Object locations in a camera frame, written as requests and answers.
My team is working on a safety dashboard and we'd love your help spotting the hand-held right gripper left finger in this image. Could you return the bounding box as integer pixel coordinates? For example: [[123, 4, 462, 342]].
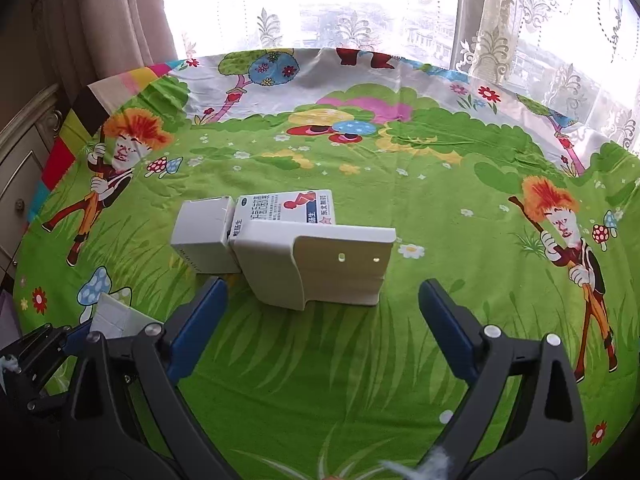
[[60, 276, 236, 480]]

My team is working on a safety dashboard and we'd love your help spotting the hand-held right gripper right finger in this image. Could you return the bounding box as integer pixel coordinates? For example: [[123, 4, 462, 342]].
[[419, 279, 587, 480]]

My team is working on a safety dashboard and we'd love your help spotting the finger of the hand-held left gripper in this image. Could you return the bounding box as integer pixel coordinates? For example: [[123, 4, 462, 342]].
[[25, 360, 81, 413], [15, 324, 96, 361]]

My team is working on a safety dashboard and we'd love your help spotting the white glossy box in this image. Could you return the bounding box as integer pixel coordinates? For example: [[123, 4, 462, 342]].
[[91, 292, 168, 342]]

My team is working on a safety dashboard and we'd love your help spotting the purple cardboard box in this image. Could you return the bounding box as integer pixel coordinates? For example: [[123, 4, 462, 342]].
[[0, 290, 26, 351]]

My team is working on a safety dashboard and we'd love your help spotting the white plastic bracket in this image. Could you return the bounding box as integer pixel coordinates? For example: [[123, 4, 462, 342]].
[[232, 222, 397, 311]]

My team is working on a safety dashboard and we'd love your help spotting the small plain white box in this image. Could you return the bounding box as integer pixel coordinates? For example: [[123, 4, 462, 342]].
[[170, 196, 241, 275]]

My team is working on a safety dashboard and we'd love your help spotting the green cartoon printed tablecloth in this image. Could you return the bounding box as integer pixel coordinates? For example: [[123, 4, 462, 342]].
[[12, 46, 640, 480]]

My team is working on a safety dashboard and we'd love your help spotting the white medicine box red mark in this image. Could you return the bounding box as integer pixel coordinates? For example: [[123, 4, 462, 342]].
[[229, 189, 337, 251]]

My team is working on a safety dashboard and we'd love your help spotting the white ornate cabinet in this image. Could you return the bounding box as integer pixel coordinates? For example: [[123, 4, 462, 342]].
[[0, 82, 63, 281]]

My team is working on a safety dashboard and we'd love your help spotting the white lace curtain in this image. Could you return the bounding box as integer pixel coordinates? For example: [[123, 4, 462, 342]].
[[160, 0, 640, 158]]

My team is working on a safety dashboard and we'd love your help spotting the brown curtain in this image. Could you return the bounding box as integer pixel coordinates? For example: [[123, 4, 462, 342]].
[[30, 0, 181, 91]]

